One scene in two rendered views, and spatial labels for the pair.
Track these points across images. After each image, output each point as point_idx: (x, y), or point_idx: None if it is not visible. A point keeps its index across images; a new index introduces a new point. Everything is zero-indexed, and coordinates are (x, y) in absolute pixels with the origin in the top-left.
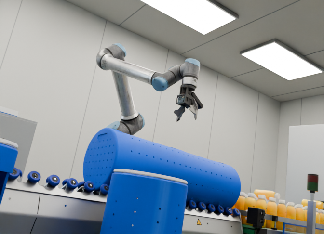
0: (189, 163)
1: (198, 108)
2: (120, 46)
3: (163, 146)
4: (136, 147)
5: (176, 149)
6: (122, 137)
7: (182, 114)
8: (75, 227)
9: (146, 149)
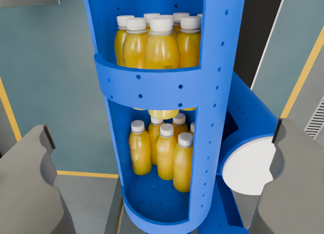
0: (232, 71)
1: None
2: None
3: (202, 149)
4: (212, 189)
5: (202, 109)
6: (204, 214)
7: (40, 167)
8: None
9: (213, 177)
